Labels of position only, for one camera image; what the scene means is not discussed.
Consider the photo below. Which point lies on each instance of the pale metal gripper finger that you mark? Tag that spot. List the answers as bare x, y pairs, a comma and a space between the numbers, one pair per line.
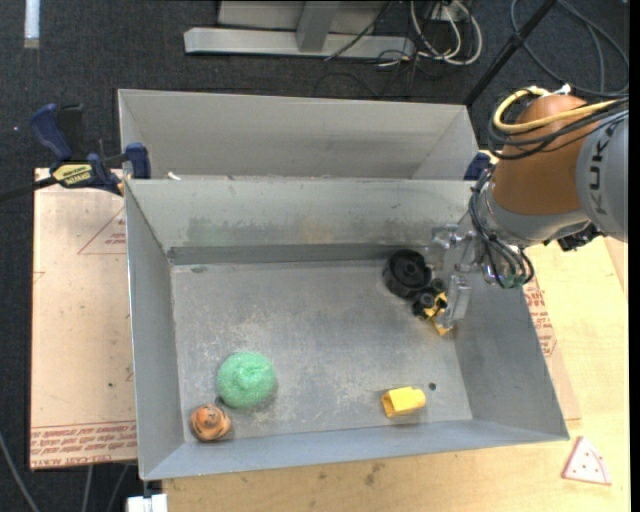
459, 300

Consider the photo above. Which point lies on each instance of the yellow and black toy vehicle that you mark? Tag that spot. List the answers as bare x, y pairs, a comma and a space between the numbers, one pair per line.
429, 303

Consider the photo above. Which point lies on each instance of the black round plastic part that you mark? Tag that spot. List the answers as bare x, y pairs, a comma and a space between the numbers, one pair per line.
406, 272

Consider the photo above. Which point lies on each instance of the yellow plastic block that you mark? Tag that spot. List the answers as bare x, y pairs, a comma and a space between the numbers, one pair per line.
402, 401

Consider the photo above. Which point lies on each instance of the grey metal bin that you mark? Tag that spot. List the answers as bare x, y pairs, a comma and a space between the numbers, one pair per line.
310, 320

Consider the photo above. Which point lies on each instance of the green mesh scrubber ball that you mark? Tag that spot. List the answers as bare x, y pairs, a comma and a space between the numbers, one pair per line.
246, 380

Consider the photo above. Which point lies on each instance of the orange toy tiger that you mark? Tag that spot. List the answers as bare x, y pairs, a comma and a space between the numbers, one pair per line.
210, 423

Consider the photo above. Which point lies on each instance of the brown cardboard board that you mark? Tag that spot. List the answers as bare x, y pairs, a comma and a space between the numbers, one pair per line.
75, 310

